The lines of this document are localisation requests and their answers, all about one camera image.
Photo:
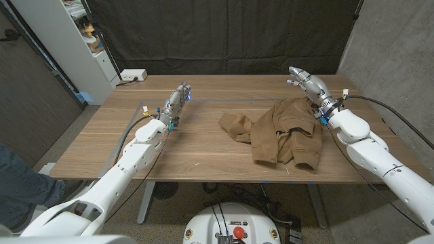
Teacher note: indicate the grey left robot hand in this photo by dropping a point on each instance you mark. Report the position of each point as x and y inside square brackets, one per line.
[174, 103]

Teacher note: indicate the small cardboard box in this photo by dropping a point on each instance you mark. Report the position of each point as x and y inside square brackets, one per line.
[95, 45]

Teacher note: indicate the brown hooded jacket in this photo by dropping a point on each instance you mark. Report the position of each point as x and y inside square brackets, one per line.
[268, 135]

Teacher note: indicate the white power strip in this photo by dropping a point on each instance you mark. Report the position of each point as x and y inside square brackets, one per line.
[133, 74]

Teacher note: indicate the black power adapter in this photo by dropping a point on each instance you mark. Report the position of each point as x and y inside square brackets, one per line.
[294, 234]

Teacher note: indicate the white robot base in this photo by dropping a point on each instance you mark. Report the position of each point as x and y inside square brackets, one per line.
[230, 220]

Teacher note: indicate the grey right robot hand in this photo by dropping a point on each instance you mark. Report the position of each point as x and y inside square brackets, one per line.
[315, 88]

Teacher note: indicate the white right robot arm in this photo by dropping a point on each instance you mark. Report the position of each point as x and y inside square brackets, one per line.
[373, 152]

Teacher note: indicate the person leg in jeans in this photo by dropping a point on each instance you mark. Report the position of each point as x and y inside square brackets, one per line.
[23, 186]

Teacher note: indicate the white shelf cabinet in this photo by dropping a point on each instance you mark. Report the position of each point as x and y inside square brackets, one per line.
[64, 44]

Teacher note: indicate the black backdrop curtain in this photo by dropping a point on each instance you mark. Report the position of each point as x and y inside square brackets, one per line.
[220, 34]

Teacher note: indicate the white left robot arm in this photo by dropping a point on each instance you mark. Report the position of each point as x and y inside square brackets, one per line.
[115, 179]

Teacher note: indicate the black backdrop stand pole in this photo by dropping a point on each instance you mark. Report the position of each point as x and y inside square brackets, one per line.
[101, 40]

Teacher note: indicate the red emergency stop button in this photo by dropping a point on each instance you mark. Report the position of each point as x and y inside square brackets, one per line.
[238, 232]

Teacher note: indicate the white table leg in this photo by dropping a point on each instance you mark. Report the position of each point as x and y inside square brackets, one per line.
[146, 203]
[317, 206]

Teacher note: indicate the yellow toy figure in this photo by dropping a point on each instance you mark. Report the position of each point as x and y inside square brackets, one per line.
[87, 30]

